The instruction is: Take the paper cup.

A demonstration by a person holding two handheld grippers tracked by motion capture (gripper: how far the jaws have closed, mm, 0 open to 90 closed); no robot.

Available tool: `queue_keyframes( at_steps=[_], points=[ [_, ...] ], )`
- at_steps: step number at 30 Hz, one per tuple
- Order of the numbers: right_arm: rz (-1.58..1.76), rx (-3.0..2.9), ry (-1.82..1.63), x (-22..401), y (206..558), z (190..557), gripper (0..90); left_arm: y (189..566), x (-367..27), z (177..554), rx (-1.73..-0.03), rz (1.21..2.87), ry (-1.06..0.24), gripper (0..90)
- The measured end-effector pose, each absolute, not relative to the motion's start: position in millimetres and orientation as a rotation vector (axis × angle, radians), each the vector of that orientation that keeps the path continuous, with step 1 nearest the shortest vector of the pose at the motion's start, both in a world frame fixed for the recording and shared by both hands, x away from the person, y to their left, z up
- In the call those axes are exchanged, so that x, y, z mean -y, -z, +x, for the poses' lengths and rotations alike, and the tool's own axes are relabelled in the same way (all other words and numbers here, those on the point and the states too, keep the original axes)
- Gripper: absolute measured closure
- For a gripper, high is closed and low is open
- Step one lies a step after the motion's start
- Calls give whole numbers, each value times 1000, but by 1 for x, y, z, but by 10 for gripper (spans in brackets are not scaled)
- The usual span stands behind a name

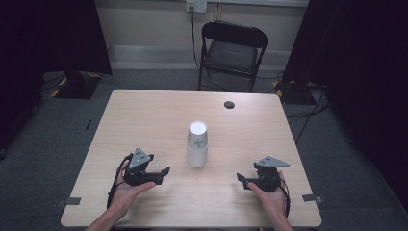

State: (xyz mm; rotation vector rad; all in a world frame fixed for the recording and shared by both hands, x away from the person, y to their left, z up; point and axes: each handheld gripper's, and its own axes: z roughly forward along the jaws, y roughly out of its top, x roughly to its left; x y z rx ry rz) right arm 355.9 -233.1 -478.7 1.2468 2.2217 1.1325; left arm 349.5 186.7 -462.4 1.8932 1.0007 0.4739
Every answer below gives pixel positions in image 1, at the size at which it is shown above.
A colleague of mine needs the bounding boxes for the dark curtain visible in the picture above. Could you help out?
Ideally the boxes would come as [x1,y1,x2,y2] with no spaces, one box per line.
[282,0,408,203]
[0,0,113,158]

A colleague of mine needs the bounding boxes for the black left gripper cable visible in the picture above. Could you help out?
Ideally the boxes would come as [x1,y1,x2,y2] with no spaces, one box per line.
[106,152,135,210]

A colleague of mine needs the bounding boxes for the grey tape piece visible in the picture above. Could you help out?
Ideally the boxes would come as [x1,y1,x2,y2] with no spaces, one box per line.
[55,196,83,208]
[301,193,324,205]

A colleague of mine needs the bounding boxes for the black stand base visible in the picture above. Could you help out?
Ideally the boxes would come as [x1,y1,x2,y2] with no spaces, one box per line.
[274,80,318,106]
[50,70,103,100]

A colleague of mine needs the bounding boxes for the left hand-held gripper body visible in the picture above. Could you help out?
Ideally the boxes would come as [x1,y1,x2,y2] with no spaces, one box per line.
[122,147,166,188]

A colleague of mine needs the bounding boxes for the white wall socket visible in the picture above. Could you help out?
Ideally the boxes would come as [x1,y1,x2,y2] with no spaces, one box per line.
[185,0,209,14]

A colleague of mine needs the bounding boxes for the stack of white paper cups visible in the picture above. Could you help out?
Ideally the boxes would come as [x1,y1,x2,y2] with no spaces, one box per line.
[186,142,209,168]

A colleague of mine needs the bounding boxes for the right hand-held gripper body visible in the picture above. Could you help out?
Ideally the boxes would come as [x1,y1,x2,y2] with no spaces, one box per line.
[253,155,291,193]

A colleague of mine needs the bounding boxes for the black folding chair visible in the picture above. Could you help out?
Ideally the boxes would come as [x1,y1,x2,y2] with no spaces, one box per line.
[197,20,268,94]

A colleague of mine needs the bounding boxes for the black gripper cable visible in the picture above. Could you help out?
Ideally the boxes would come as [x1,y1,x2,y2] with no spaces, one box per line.
[106,152,135,210]
[278,177,292,219]

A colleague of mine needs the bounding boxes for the black power cable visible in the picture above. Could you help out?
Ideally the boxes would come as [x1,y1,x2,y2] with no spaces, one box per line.
[189,5,232,92]

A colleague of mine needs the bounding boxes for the black floor cables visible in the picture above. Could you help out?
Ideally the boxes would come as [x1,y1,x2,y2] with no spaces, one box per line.
[284,82,332,146]

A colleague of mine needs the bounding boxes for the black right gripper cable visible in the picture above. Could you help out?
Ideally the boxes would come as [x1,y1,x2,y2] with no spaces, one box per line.
[278,177,292,219]

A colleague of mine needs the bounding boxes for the person's right hand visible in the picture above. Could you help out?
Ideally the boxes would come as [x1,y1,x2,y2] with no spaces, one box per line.
[247,170,288,223]

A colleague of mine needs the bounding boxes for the person's left hand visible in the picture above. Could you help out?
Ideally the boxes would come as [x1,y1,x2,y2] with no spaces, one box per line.
[110,159,157,217]

